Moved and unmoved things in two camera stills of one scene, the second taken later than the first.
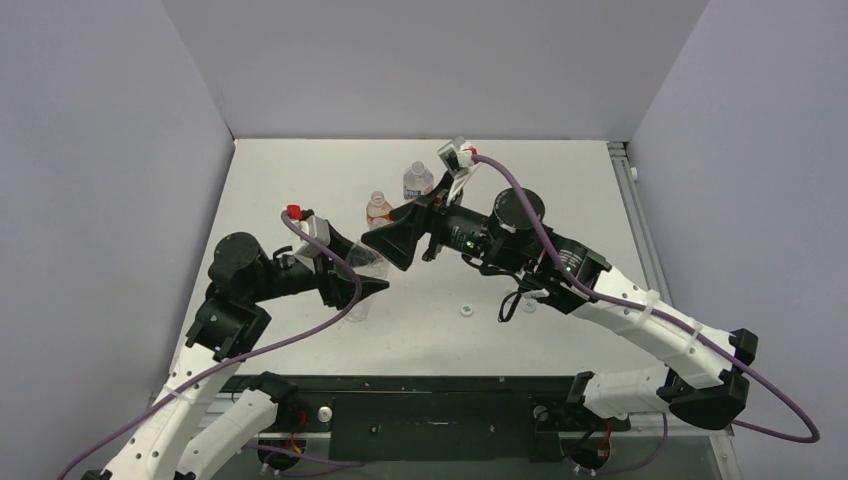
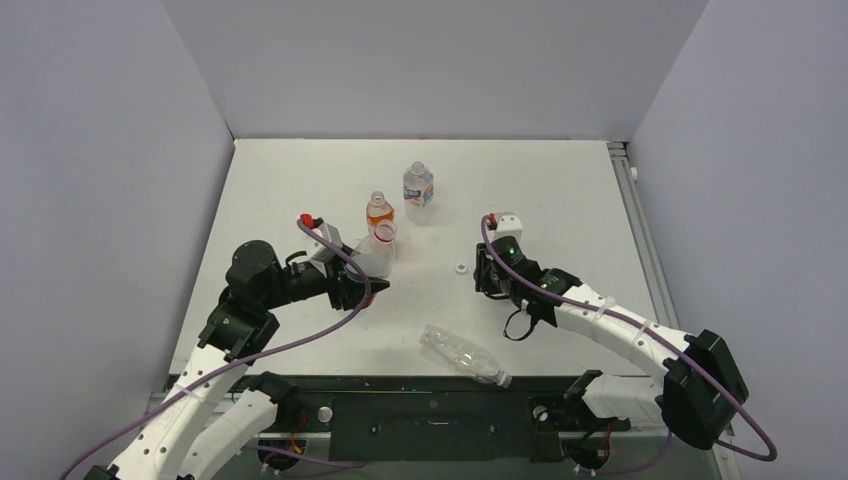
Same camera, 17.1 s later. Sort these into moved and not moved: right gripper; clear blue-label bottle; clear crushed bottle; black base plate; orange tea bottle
Moved: clear crushed bottle; right gripper
Not moved: black base plate; clear blue-label bottle; orange tea bottle
